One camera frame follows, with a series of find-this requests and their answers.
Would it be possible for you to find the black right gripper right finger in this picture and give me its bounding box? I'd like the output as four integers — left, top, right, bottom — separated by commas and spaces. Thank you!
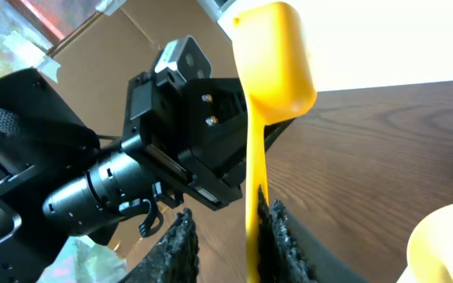
257, 191, 366, 283

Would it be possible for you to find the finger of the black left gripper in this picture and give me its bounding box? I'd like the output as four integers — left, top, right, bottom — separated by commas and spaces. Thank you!
264, 119, 293, 150

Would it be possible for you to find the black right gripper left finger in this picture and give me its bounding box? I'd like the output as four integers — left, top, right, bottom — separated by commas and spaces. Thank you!
120, 208, 199, 283

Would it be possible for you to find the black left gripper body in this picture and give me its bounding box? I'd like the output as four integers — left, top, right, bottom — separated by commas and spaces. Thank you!
121, 72, 247, 210

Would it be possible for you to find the yellow measuring scoop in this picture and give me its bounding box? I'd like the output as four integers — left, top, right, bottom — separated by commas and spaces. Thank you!
232, 2, 317, 282

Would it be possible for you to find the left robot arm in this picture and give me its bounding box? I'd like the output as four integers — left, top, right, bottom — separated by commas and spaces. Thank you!
0, 68, 248, 282

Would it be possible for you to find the pale yellow bowl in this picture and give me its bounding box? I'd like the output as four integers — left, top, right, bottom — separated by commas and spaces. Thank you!
397, 204, 453, 283

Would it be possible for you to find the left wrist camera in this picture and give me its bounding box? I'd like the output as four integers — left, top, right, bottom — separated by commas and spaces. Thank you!
153, 35, 213, 81

